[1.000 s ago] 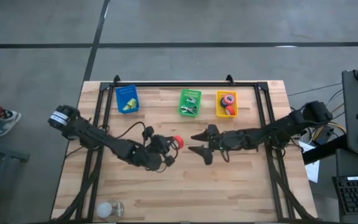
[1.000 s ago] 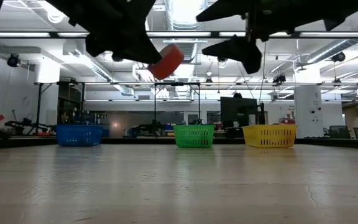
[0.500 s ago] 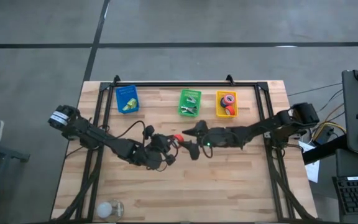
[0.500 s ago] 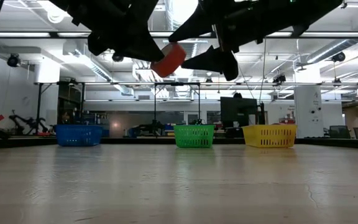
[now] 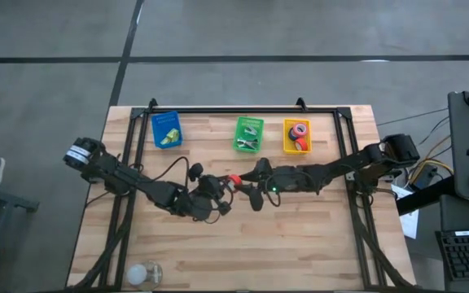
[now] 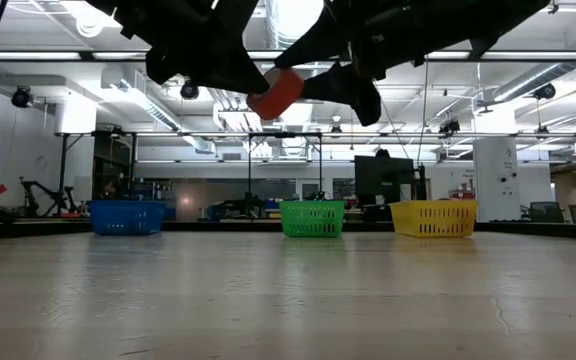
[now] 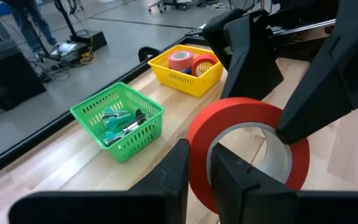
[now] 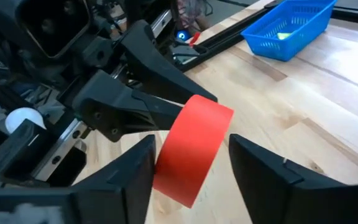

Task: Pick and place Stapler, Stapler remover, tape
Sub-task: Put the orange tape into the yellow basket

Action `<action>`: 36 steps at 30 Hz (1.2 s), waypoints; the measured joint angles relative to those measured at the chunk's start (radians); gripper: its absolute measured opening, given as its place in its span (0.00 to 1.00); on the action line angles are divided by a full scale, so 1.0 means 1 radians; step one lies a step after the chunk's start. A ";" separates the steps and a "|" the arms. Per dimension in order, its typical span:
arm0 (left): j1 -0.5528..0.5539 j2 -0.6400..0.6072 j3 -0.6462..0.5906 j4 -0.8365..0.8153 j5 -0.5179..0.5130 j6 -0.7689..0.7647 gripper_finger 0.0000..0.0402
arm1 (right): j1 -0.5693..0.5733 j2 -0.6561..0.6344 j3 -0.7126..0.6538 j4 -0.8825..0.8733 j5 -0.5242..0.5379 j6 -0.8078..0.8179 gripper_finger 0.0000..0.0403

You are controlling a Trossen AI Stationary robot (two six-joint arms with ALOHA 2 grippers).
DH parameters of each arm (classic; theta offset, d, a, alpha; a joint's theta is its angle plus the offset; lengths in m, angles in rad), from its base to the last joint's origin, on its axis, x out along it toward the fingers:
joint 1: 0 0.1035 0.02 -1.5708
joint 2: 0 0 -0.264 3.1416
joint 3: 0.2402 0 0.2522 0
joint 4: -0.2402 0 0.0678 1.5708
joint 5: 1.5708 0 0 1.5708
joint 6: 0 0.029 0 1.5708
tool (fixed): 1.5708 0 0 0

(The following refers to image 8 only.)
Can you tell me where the red tape roll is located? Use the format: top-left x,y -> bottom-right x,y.
152,94 -> 235,209

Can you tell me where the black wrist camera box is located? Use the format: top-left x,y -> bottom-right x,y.
16,0 -> 92,60

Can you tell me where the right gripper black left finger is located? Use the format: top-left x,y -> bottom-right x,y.
0,134 -> 157,224

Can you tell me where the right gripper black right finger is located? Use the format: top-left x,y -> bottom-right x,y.
228,133 -> 358,224

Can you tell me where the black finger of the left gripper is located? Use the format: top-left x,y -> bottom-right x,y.
71,68 -> 185,143
121,19 -> 219,107

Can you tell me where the blue plastic basket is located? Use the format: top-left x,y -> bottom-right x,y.
240,0 -> 338,62

